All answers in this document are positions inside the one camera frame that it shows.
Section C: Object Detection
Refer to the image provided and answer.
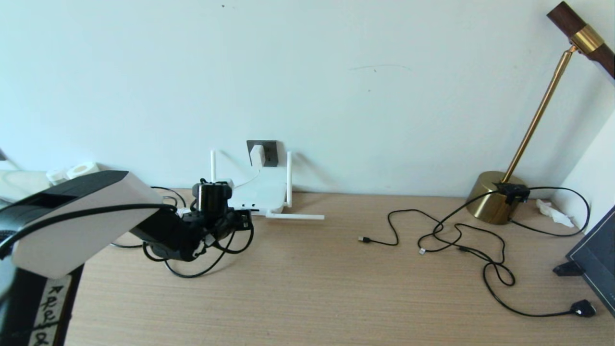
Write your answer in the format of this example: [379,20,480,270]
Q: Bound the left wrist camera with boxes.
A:
[193,180,234,217]

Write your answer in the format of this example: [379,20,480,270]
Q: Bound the white bedding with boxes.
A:
[0,160,49,202]

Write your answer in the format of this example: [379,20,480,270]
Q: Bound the black ethernet cable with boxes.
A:
[111,186,254,278]

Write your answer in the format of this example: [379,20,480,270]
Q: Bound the crumpled white tissue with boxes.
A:
[536,200,575,229]

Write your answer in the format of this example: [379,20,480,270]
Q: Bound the white wifi router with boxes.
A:
[210,150,325,221]

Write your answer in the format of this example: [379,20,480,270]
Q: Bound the thin dark wire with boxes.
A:
[358,210,506,266]

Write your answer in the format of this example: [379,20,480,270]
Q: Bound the brass desk lamp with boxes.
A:
[465,2,615,226]

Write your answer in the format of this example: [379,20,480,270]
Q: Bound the grey wall socket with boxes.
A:
[246,140,279,167]

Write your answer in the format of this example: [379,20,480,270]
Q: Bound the white toilet paper roll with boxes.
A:
[67,163,100,179]

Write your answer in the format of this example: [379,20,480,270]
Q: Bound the dark framed panel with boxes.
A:
[553,206,615,319]

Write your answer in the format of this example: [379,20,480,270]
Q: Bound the black lamp power cable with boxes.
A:
[417,186,598,319]

